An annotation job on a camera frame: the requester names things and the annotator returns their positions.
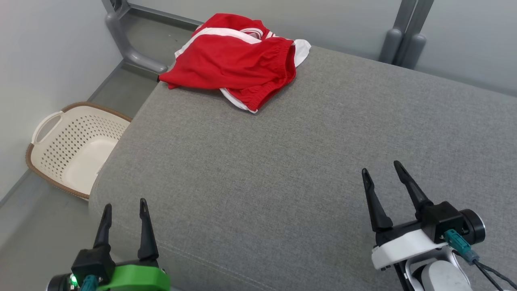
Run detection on grey round tube foot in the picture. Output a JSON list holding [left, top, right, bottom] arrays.
[[401, 33, 427, 70], [379, 27, 403, 64]]

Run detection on teal right cable connector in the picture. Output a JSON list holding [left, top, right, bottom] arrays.
[[444, 229, 480, 265]]

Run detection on red jersey with white sleeves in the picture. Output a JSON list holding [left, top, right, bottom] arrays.
[[194, 13, 312, 67]]

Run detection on black right camera cable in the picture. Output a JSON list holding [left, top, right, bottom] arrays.
[[473, 259, 517, 291]]

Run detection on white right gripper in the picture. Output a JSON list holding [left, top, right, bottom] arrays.
[[362, 160, 486, 271]]

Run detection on grey tubular frame leg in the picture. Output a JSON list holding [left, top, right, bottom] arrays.
[[101, 0, 168, 74]]

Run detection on red shorts with white stripe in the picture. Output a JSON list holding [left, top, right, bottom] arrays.
[[159, 28, 298, 114]]

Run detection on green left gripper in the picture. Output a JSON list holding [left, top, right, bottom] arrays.
[[46, 198, 171, 291]]

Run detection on grey partition frame post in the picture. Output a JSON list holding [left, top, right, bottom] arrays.
[[394, 0, 435, 67]]

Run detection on cream perforated laundry basket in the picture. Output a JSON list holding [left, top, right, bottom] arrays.
[[25, 102, 133, 200]]

